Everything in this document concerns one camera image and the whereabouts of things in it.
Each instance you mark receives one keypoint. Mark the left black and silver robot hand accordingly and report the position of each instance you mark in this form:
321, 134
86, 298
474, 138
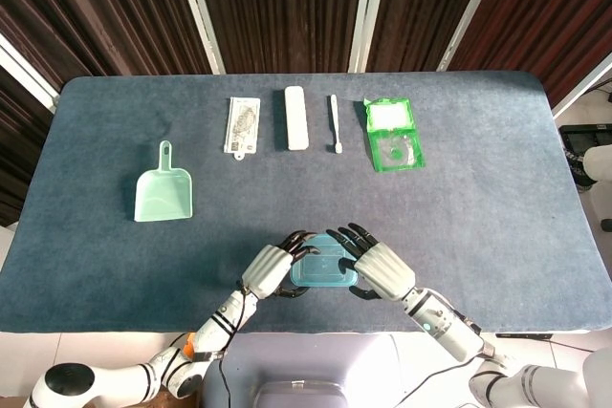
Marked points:
265, 272

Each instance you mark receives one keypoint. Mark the blue container lid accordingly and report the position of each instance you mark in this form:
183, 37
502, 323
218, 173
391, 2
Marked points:
322, 267

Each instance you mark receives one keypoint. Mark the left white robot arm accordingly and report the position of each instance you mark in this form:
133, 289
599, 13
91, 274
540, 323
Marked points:
215, 327

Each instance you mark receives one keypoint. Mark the clear plastic container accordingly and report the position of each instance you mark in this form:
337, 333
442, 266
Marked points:
325, 286

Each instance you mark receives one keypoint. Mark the blue-grey table mat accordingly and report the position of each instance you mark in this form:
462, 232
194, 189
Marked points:
143, 274

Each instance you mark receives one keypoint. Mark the grey robot torso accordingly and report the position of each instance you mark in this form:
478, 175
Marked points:
306, 360

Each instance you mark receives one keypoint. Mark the mint green plastic scoop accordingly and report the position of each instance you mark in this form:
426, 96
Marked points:
162, 193

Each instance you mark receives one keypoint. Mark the black flat bar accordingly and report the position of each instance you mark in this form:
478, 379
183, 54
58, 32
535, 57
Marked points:
526, 334

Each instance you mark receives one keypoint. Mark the white partition frame post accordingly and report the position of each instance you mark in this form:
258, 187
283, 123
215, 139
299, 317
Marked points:
24, 71
201, 16
583, 85
471, 11
365, 11

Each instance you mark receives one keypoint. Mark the printed clear zip pouch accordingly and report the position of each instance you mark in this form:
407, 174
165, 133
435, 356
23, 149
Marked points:
241, 123

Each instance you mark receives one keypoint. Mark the white rectangular plastic case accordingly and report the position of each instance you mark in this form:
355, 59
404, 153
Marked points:
296, 116

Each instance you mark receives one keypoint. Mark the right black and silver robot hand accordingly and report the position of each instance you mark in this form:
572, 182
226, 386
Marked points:
385, 272

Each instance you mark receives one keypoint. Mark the black plastic tray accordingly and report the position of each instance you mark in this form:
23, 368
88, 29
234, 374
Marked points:
574, 133

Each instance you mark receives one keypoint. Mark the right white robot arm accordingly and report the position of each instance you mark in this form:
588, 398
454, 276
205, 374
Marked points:
444, 327

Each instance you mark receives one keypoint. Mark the white rounded object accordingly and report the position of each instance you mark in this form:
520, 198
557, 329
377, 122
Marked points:
601, 169

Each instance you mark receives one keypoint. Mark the orange handheld controller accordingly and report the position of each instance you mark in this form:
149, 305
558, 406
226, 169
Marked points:
190, 348

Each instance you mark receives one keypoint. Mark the green transparent plastic package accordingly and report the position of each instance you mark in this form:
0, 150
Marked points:
392, 140

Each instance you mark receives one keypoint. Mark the small white plastic brush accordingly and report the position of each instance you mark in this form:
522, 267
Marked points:
333, 121

